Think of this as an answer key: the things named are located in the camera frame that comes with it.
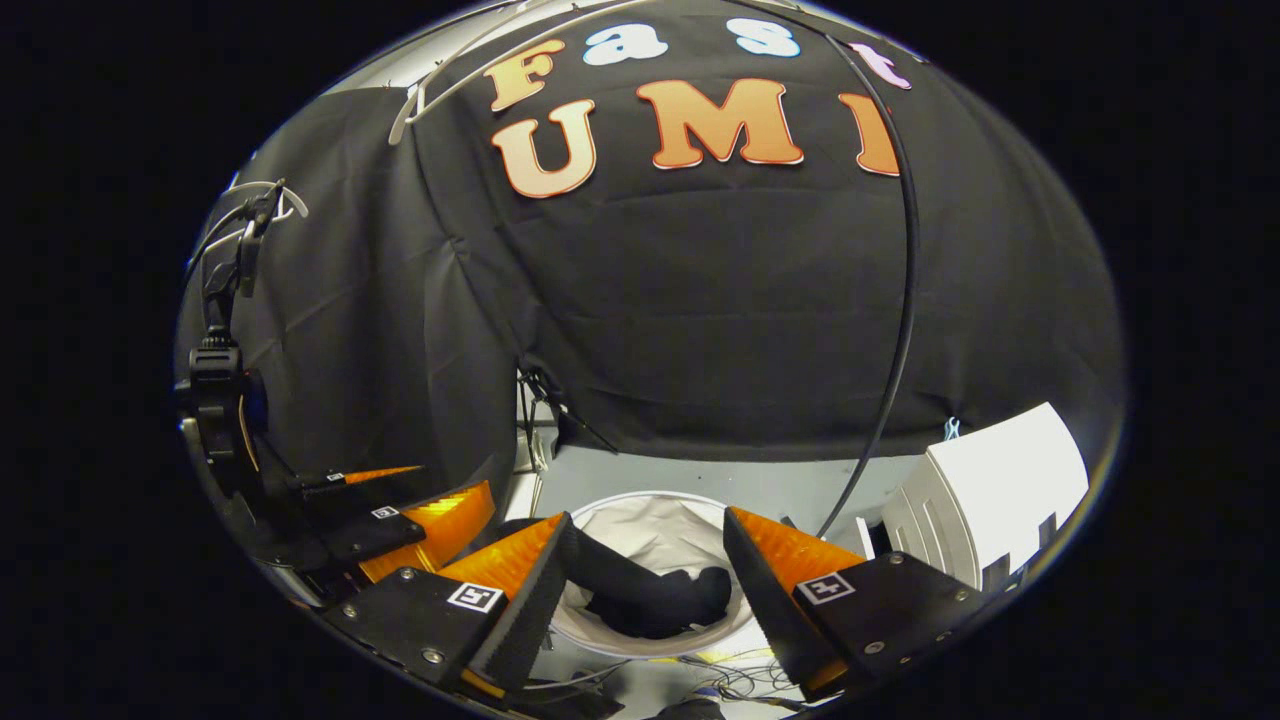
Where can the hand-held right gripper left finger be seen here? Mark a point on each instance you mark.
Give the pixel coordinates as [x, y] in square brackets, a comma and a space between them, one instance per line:
[525, 610]

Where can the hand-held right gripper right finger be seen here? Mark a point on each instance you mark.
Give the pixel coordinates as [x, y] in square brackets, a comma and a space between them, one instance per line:
[765, 600]

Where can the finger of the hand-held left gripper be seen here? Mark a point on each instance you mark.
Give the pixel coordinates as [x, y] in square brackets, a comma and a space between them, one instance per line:
[350, 488]
[440, 525]

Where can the black jacket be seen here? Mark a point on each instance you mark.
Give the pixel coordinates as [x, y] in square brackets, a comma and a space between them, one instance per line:
[650, 600]

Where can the white laundry hamper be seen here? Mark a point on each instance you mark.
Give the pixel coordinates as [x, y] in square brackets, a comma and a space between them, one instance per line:
[660, 530]

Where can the white clothes hanger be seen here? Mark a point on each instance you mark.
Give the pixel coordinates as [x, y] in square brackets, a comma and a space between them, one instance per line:
[295, 205]

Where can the black tripod stand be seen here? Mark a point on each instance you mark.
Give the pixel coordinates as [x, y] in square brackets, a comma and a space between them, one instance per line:
[555, 400]

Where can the white slotted box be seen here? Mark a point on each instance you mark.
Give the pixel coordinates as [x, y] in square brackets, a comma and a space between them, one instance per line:
[990, 490]

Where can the black backdrop cloth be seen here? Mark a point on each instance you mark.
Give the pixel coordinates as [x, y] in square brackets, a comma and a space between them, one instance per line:
[700, 300]

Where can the black clothes rail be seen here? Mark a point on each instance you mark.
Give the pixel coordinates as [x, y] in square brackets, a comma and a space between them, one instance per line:
[908, 300]

